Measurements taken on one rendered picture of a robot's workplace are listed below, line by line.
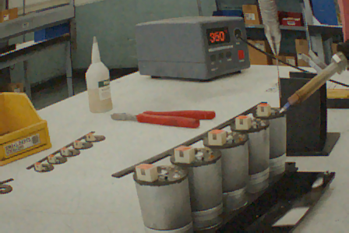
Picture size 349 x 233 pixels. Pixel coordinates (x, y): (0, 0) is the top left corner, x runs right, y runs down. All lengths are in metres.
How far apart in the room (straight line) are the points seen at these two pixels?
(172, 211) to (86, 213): 0.13
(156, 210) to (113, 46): 5.88
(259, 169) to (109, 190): 0.14
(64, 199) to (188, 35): 0.47
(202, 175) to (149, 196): 0.03
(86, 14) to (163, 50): 5.53
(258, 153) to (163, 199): 0.09
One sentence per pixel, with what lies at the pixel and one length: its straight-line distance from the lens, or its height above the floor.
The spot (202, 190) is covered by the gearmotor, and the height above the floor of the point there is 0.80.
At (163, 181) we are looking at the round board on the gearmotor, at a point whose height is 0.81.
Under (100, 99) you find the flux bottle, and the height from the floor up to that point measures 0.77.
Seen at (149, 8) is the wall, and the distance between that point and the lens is 5.75.
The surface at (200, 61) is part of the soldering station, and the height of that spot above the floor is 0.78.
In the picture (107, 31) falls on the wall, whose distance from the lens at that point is 6.13.
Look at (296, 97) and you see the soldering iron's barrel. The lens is 0.32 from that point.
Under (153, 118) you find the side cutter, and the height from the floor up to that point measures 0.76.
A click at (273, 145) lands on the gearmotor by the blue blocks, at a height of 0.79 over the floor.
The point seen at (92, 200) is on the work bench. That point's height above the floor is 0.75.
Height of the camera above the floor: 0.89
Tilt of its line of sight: 12 degrees down
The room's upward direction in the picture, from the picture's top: 6 degrees counter-clockwise
